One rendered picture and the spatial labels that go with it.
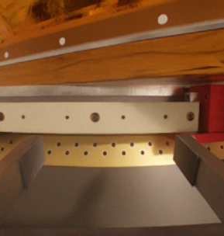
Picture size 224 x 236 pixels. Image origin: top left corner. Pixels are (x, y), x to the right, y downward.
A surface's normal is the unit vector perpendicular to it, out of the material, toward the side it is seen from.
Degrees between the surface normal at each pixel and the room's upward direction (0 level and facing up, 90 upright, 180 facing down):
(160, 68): 90
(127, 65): 90
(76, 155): 62
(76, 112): 90
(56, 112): 90
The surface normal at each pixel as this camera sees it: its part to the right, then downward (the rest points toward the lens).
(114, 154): 0.03, -0.38
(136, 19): -0.47, 0.11
